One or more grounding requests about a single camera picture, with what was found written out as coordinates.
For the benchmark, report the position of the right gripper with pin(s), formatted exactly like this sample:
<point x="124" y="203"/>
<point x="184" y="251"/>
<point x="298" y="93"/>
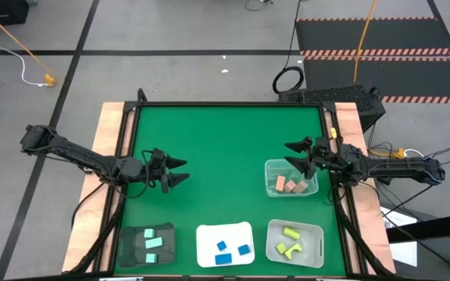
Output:
<point x="322" y="158"/>

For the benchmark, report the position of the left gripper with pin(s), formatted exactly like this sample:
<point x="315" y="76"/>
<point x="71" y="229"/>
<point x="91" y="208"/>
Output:
<point x="155" y="168"/>

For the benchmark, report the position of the pink rectangular block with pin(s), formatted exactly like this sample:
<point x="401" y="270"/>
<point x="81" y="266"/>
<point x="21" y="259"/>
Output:
<point x="280" y="183"/>

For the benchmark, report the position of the mint rectangular block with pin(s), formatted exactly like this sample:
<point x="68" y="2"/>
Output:
<point x="154" y="242"/>

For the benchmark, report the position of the yellow cylinder block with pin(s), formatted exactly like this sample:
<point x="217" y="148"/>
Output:
<point x="291" y="233"/>

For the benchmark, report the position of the yellow cube block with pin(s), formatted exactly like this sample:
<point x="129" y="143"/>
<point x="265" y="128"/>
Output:
<point x="281" y="248"/>

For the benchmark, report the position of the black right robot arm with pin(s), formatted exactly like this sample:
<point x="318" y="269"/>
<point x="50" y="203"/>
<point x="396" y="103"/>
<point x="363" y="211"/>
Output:
<point x="404" y="169"/>

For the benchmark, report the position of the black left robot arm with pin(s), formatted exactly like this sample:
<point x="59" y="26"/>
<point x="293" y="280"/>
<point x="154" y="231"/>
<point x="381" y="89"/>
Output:
<point x="84" y="158"/>

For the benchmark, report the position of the clear plastic container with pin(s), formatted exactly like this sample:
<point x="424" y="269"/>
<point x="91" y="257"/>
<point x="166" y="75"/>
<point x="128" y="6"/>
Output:
<point x="277" y="169"/>

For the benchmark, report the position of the black perforated computer tower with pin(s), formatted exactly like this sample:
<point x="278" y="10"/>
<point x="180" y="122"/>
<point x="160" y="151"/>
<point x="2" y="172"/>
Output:
<point x="338" y="95"/>

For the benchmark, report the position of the white tray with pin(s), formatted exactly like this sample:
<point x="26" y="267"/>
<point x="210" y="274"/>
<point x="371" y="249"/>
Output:
<point x="209" y="238"/>

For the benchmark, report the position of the white plastic bin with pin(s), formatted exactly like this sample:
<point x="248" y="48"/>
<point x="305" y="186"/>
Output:
<point x="311" y="234"/>

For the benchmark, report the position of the dark transparent bin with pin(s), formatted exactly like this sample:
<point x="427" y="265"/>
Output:
<point x="131" y="250"/>

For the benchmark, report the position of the wooden side board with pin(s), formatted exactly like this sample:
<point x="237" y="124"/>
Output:
<point x="371" y="226"/>
<point x="84" y="234"/>

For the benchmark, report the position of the black striped-edge floor mat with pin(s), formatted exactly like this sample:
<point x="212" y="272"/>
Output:
<point x="397" y="35"/>
<point x="404" y="76"/>

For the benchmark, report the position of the white box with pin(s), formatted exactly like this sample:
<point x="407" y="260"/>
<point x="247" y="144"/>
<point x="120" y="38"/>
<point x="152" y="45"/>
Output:
<point x="404" y="250"/>

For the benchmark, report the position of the black bar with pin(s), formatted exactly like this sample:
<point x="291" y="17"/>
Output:
<point x="436" y="226"/>

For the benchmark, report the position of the black box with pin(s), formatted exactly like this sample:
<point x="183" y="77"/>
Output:
<point x="6" y="11"/>

